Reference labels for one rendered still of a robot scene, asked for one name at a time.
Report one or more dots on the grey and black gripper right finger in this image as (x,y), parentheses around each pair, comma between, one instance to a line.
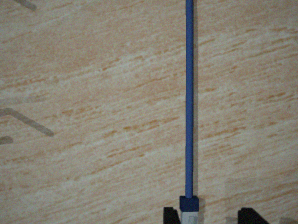
(250,216)

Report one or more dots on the blue cable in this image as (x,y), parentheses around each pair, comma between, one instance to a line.
(189,98)

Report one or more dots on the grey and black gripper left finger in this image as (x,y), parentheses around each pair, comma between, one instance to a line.
(170,216)

